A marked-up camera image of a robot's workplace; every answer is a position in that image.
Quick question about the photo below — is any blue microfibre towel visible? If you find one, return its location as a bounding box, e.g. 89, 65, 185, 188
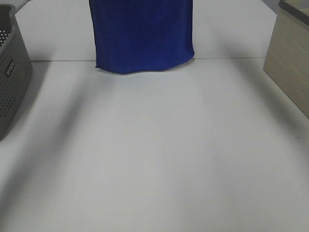
89, 0, 195, 74

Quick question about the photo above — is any grey perforated plastic basket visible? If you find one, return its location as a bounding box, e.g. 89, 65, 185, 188
0, 4, 33, 138

